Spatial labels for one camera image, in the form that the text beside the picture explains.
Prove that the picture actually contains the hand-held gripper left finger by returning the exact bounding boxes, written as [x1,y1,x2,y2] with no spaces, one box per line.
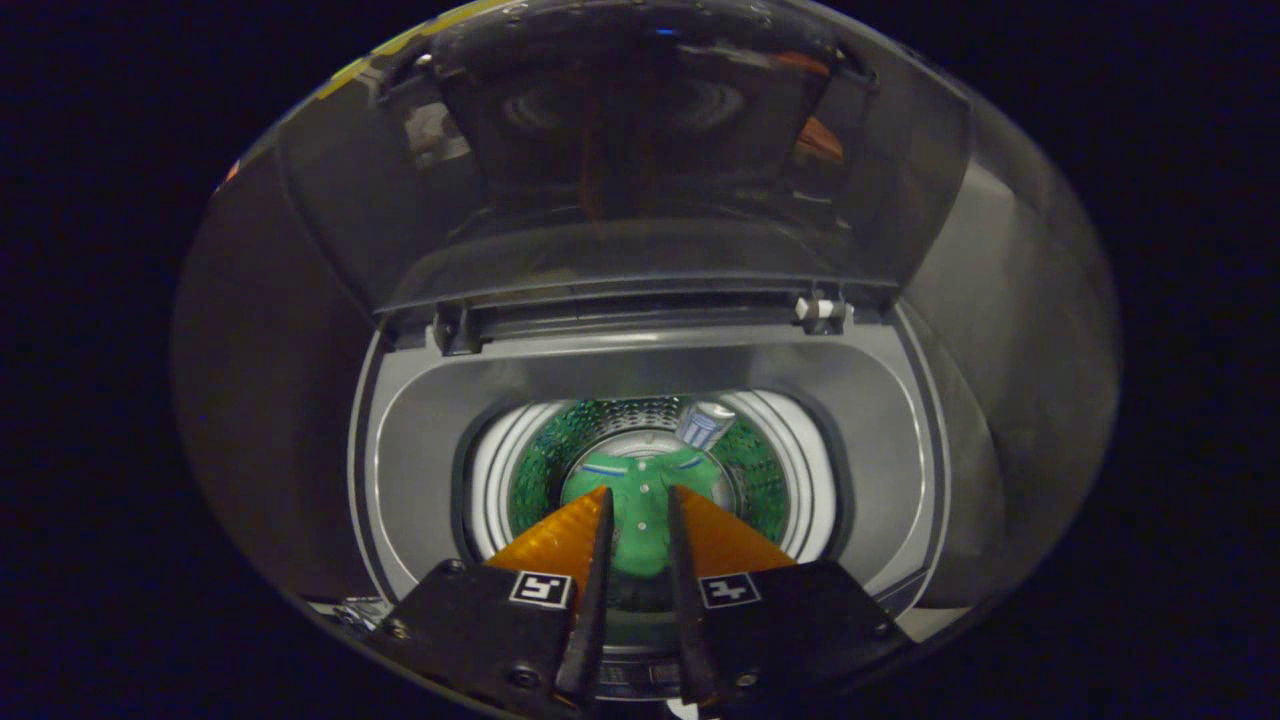
[380,485,616,716]

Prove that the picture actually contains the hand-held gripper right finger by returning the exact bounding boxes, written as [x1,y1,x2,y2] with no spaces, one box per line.
[665,485,906,713]

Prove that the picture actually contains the green polo shirt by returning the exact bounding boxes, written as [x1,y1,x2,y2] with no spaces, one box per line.
[560,445,736,581]

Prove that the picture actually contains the grey washing machine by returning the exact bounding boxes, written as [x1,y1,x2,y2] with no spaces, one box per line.
[345,290,1001,711]

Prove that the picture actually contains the dark washing machine lid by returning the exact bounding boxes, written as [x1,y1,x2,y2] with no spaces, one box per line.
[270,0,976,321]

